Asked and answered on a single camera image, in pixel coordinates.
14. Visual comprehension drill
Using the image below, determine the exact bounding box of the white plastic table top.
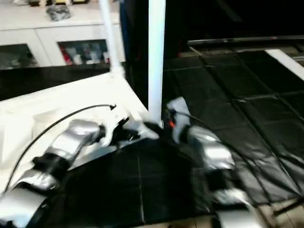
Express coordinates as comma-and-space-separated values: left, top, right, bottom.
0, 68, 165, 193

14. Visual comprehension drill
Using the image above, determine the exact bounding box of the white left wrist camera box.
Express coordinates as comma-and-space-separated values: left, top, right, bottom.
101, 104, 131, 147

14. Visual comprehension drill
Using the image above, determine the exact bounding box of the black mat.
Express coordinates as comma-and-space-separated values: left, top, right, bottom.
0, 48, 304, 224

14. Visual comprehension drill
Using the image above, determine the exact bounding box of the black tripod stand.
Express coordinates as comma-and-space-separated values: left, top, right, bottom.
272, 199, 304, 216

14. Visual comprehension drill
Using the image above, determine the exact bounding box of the white flat board strip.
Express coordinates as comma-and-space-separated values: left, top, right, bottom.
264, 48, 304, 82

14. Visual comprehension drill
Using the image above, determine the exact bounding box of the long black bar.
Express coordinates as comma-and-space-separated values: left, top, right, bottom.
187, 35, 304, 46

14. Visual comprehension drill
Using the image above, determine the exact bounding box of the white plastic table leg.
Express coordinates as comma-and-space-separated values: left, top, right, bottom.
147, 0, 166, 124
98, 0, 127, 78

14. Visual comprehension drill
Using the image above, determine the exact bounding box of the dark crumpled plastic bag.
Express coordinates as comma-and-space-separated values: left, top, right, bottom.
46, 5, 72, 22

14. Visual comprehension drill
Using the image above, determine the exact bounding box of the white cabinet with glass doors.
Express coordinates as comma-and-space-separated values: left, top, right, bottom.
0, 4, 127, 70

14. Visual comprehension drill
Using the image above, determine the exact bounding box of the red and white bottle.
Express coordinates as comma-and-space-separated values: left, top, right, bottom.
60, 46, 70, 65

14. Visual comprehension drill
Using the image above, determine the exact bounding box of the black left wrist camera cable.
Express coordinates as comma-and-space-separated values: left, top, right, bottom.
4, 104, 117, 191

